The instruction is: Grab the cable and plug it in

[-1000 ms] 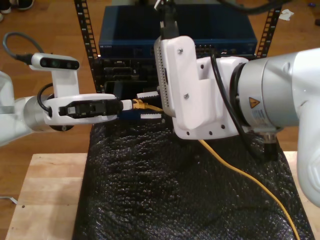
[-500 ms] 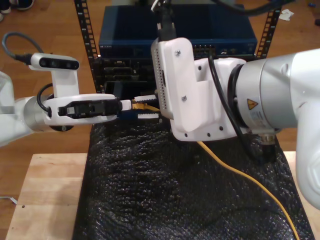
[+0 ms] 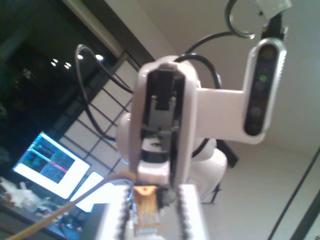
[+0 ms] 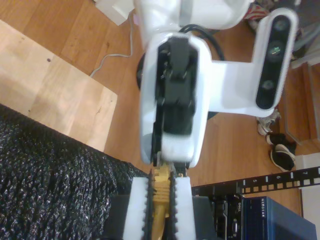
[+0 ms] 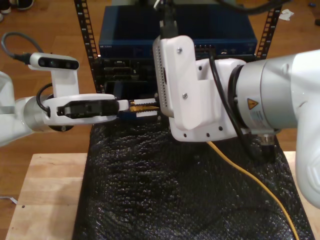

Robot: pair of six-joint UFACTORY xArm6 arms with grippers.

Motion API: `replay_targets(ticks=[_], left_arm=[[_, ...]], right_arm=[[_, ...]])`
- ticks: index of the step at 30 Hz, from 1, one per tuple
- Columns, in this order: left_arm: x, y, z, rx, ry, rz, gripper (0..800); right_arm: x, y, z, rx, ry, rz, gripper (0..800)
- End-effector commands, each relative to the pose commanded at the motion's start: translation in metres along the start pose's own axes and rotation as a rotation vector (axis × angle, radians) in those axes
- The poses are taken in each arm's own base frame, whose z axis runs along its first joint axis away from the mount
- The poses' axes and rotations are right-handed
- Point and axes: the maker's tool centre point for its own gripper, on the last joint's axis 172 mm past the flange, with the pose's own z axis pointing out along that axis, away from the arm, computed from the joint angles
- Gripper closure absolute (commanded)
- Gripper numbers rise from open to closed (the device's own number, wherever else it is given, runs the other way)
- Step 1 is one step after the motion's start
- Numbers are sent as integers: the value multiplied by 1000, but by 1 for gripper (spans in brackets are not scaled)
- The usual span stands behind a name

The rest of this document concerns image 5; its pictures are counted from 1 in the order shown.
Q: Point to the black empty rack chassis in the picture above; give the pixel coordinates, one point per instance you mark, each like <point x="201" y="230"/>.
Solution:
<point x="137" y="87"/>

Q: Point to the black rack server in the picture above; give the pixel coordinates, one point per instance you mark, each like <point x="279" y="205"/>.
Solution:
<point x="120" y="70"/>

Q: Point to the black bubble wrap mat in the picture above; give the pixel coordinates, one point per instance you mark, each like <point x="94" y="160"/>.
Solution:
<point x="150" y="200"/>

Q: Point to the thin grey strip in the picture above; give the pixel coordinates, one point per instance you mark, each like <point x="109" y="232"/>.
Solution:
<point x="7" y="198"/>

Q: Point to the person's dark shoe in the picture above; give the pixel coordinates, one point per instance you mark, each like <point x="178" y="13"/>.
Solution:
<point x="25" y="5"/>

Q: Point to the person's white shoe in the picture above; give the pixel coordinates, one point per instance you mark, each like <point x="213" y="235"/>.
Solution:
<point x="5" y="10"/>
<point x="1" y="17"/>

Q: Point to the crumpled white paper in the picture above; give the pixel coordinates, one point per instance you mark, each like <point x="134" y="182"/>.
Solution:
<point x="286" y="15"/>

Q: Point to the small dark floor object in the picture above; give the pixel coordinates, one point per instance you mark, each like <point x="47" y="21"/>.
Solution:
<point x="317" y="22"/>

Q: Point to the blue rack base plate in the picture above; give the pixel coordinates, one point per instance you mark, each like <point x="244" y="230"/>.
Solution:
<point x="125" y="115"/>

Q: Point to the blue network switch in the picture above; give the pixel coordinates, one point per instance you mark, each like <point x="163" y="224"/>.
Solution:
<point x="130" y="25"/>

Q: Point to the black perforated rack post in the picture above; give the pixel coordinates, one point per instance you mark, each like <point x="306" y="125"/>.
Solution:
<point x="83" y="30"/>
<point x="258" y="50"/>

